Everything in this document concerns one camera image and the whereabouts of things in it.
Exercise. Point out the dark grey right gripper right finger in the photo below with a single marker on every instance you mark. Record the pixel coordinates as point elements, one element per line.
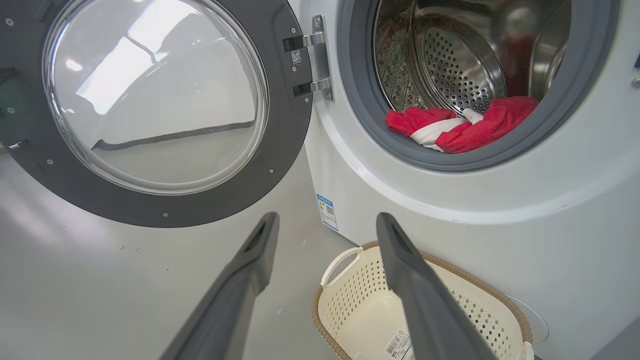
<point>425,305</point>

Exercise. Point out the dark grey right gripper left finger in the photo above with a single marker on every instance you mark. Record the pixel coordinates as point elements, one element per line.
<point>235,300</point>

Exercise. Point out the black round glass washer door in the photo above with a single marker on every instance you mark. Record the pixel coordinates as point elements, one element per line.
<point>285,130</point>

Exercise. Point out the red and white garment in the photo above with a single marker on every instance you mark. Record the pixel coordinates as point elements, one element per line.
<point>500,120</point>

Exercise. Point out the white barcode label sticker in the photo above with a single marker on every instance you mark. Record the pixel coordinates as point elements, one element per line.
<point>400,346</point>

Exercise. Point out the cream perforated laundry basket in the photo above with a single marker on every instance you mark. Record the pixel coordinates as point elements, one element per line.
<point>360,310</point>

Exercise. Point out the white front-load washing machine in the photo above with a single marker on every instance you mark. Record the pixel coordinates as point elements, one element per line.
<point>500,210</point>

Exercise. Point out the grey rubber door gasket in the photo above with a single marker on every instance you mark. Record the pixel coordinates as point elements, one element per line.
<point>360,100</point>

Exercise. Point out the perforated steel washer drum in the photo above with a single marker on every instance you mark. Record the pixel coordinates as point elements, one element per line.
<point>460,60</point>

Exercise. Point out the silver metal door hinge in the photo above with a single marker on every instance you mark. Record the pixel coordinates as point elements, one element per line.
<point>322,55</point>

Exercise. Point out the round white filter cover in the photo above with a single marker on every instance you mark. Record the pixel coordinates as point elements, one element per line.
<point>532,320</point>

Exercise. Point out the blue energy label sticker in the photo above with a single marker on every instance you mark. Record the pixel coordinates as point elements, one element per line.
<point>327,212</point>

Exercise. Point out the small QR code sticker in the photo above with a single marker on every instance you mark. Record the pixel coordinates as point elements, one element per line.
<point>296,57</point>

